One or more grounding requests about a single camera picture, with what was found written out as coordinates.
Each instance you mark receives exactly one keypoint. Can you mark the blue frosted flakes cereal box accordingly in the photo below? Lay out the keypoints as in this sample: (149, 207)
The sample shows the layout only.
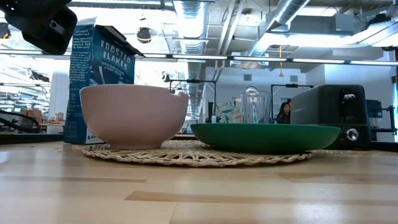
(102, 62)

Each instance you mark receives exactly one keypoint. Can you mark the black chair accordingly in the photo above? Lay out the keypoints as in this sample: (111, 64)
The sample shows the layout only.
(18, 123)

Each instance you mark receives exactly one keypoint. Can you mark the black hanging ceiling lamp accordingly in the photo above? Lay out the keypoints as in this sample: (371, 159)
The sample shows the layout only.
(144, 35)

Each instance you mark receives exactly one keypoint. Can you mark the pale bowl with notched rim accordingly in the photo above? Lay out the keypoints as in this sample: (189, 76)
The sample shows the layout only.
(133, 118)

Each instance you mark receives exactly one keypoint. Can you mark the round woven placemat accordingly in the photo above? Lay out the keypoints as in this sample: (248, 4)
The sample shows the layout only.
(186, 157)

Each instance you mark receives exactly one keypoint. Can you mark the small white bottle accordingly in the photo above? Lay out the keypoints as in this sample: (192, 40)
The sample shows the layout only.
(213, 119)

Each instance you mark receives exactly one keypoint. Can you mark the white teal patterned bag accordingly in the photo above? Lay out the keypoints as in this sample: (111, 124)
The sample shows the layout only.
(228, 113)

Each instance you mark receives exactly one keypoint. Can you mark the empty clear glass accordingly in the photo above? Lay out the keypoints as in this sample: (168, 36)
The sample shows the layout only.
(248, 109)

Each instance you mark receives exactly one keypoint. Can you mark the green plate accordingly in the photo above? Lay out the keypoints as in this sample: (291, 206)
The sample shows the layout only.
(264, 137)

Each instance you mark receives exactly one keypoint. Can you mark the person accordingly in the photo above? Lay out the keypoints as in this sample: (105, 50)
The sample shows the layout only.
(283, 113)

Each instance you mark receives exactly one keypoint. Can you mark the black tubular stand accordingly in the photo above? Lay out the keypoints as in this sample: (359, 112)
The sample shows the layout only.
(292, 85)

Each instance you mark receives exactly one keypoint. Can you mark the black toaster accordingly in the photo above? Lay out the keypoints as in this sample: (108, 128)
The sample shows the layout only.
(323, 105)

